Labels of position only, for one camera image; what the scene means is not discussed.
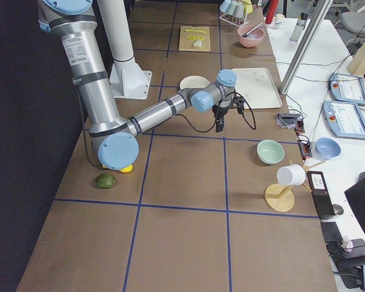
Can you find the wooden mug stand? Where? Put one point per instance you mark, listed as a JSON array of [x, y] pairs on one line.
[[280, 197]]

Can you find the white wire cup rack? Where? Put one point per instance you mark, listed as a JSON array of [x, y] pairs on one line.
[[235, 12]]

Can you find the green bowl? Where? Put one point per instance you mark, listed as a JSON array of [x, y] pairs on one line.
[[270, 152]]

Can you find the clear ice cubes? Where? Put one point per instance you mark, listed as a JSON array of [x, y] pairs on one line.
[[254, 36]]

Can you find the yellow plastic knife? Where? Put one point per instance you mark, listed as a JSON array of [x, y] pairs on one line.
[[195, 30]]

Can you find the water bottle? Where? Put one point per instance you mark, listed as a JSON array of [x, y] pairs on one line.
[[299, 27]]

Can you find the white paper cup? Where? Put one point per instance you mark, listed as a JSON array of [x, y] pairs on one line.
[[279, 20]]

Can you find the teach pendant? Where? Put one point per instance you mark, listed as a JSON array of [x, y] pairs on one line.
[[344, 119], [347, 88]]

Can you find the white round plate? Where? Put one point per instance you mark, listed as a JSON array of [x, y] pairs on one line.
[[194, 81]]

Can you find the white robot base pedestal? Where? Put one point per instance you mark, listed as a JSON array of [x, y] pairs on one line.
[[128, 80]]

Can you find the pink bowl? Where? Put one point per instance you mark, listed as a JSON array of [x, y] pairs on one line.
[[249, 43]]

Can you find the aluminium frame post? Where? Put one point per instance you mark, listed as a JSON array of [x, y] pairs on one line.
[[310, 32]]

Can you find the bamboo cutting board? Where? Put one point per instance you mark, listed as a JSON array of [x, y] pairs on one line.
[[201, 42]]

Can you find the teach pendant far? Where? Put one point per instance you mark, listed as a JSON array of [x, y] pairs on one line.
[[347, 88]]

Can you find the blue bowl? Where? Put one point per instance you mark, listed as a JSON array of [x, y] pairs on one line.
[[327, 148]]

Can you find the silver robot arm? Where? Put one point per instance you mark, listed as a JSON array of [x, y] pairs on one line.
[[114, 137]]

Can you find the teach pendant near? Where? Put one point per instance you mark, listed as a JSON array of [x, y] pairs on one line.
[[344, 119]]

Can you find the red cylinder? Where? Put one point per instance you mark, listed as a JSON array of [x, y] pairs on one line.
[[271, 10]]

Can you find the steel muddler black tip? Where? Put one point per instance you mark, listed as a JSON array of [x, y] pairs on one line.
[[252, 30]]

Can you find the white mug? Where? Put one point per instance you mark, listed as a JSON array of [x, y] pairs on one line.
[[292, 175]]

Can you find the whole yellow lemon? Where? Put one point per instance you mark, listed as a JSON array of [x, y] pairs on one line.
[[123, 170]]

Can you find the white bear tray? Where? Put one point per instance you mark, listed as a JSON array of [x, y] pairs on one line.
[[256, 85]]

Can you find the black power strip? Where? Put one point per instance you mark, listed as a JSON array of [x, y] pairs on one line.
[[303, 141]]

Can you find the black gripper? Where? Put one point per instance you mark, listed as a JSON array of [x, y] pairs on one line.
[[219, 113]]

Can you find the black box with label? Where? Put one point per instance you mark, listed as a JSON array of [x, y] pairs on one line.
[[320, 195]]

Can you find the grey folded cloth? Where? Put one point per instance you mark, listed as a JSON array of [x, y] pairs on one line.
[[287, 120]]

